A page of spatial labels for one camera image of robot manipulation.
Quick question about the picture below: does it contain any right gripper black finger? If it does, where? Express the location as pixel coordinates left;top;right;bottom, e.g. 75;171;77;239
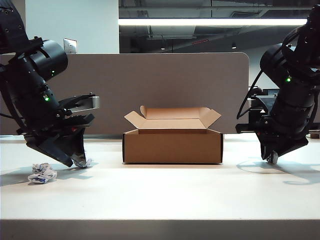
272;137;310;164
259;136;274;161

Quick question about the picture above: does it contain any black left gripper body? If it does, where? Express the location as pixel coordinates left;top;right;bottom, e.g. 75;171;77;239
23;103;96;142

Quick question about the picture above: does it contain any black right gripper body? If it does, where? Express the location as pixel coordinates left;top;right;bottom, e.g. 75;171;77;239
235;113;310;151

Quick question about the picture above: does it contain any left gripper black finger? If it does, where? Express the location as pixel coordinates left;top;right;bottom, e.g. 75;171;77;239
26;136;74;168
59;127;87;168

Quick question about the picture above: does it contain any black-printed paper ball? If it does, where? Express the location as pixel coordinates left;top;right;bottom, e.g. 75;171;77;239
267;151;279;165

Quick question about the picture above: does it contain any round blue-printed paper ball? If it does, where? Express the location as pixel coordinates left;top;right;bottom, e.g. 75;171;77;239
72;153;93;169

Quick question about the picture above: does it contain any open brown cardboard box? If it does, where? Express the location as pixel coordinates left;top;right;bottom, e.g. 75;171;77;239
122;105;224;165

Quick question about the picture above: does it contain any wide grey desk partition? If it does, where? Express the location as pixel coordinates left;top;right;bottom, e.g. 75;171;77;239
0;51;250;136

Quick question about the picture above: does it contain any long white ceiling light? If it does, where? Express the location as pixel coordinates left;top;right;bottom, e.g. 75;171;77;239
118;18;309;27

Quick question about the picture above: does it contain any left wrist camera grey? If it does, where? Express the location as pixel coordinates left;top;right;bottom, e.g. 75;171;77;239
58;92;101;114

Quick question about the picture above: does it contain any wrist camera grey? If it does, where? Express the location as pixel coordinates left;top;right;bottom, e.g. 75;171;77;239
58;92;101;114
246;93;276;123

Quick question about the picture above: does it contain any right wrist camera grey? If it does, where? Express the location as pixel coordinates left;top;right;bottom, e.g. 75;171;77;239
246;93;276;123

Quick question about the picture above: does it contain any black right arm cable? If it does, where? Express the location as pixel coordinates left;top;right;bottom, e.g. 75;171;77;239
236;68;266;121

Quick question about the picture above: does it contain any metal wall switch plate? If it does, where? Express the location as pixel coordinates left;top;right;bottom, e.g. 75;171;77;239
63;37;78;55

